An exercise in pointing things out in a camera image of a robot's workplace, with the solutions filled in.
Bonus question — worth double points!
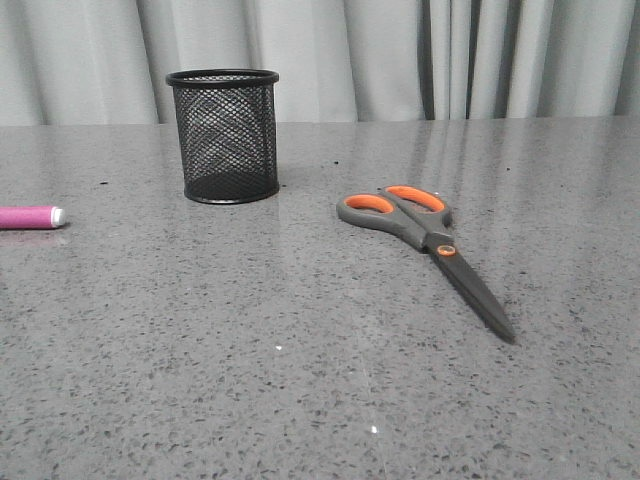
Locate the grey orange handled scissors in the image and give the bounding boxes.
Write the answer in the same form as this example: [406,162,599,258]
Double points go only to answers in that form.
[336,185,516,344]

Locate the pink marker pen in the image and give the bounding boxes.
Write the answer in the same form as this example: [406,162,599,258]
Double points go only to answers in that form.
[0,205,67,230]

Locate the black mesh pen holder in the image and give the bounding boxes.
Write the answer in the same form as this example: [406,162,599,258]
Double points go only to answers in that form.
[165,69,279,204]

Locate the grey curtain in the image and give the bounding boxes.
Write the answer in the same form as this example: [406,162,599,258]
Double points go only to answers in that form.
[1,1,639,126]

